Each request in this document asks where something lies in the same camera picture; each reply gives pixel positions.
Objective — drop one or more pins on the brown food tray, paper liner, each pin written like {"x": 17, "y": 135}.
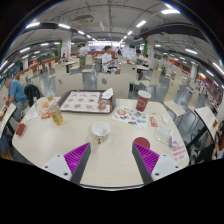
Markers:
{"x": 83, "y": 101}

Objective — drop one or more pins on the clear plastic packet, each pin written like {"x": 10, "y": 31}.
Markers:
{"x": 163, "y": 134}

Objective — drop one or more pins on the group of ceiling lights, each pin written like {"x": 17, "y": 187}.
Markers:
{"x": 170, "y": 11}

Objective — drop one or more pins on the group of beige chairs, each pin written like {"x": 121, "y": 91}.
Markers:
{"x": 155, "y": 77}

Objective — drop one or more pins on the small red sauce packet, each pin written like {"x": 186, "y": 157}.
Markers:
{"x": 153, "y": 121}

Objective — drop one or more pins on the colourful printed sticker sheet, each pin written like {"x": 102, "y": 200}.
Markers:
{"x": 130, "y": 116}

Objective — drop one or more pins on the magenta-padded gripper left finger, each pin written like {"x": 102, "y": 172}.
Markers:
{"x": 76, "y": 156}

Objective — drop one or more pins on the red paper cup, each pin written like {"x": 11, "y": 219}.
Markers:
{"x": 142, "y": 101}

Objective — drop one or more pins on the person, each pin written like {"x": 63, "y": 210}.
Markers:
{"x": 220, "y": 140}
{"x": 138, "y": 59}
{"x": 83, "y": 53}
{"x": 16, "y": 93}
{"x": 106, "y": 60}

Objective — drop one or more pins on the clear bottle with yellow cap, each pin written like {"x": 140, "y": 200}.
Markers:
{"x": 56, "y": 115}

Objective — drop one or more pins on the red snack wrapper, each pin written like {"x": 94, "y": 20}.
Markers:
{"x": 45, "y": 115}

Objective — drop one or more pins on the ceiling air conditioner unit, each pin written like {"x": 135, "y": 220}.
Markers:
{"x": 84, "y": 19}

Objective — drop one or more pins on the white paper napkin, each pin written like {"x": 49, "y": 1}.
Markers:
{"x": 107, "y": 94}

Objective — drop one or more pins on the small red card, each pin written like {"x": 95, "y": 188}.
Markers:
{"x": 20, "y": 129}

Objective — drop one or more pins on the white paper card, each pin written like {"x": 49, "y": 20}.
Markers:
{"x": 31, "y": 116}

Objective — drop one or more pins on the beige chair with round hole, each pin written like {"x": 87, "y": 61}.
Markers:
{"x": 115, "y": 85}

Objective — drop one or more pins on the white crumpled tissue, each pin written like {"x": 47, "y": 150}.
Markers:
{"x": 165, "y": 119}

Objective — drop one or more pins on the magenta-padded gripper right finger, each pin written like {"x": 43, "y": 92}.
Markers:
{"x": 148, "y": 156}

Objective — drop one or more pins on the clear plastic bag with snack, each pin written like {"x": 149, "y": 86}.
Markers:
{"x": 42, "y": 106}

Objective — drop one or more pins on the black backpack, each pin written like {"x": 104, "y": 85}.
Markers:
{"x": 32, "y": 93}

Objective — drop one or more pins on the neighbouring beige table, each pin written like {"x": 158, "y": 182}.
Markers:
{"x": 205, "y": 116}
{"x": 6, "y": 116}

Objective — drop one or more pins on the white table notice, pink print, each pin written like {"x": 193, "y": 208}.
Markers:
{"x": 179, "y": 152}

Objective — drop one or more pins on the flat round red coaster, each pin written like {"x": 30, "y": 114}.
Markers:
{"x": 142, "y": 141}

